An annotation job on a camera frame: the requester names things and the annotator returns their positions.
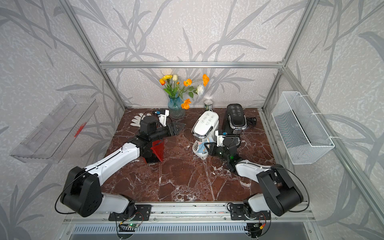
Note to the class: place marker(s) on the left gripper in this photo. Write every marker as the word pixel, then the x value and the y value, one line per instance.
pixel 177 125

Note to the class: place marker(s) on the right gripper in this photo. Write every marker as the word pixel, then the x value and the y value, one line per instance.
pixel 211 151

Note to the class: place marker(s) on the white coffee machine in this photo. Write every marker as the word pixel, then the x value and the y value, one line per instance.
pixel 204 131

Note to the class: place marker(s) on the red coffee machine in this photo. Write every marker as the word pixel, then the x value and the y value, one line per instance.
pixel 156 151

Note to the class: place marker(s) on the black coffee machine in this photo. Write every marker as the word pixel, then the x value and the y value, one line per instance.
pixel 235 121

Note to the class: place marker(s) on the colourful striped cloth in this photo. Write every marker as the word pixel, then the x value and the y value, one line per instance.
pixel 201 148

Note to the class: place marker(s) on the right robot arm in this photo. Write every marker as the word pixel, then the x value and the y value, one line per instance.
pixel 279 191

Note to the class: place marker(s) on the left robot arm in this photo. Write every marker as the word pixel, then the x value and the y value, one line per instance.
pixel 82 191

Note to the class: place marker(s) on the blue glass vase with flowers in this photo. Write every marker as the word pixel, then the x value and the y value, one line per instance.
pixel 180 95

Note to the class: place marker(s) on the small green can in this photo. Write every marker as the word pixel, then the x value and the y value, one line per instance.
pixel 208 105

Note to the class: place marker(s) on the white work glove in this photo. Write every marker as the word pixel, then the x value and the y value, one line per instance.
pixel 137 119

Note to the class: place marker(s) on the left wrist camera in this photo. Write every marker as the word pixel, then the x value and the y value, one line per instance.
pixel 162 114

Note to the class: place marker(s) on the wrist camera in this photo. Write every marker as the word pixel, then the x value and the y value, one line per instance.
pixel 162 114
pixel 220 135

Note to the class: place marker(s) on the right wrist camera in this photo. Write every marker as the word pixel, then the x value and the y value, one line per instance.
pixel 220 135

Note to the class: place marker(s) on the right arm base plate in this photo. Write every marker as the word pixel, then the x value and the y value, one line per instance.
pixel 244 212

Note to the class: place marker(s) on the white wire basket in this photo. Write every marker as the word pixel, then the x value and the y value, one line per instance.
pixel 303 135

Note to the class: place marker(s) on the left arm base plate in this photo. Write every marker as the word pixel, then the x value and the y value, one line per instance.
pixel 138 213

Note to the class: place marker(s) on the clear plastic wall shelf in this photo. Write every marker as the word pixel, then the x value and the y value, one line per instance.
pixel 52 138

